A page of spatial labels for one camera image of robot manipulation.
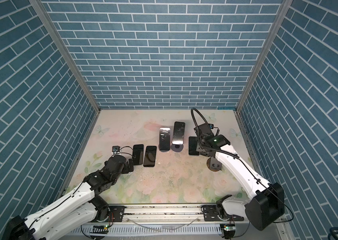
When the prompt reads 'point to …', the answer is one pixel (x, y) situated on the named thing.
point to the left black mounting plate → (116, 213)
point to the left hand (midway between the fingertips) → (126, 160)
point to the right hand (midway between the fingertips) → (203, 144)
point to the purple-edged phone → (164, 139)
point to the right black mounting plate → (210, 214)
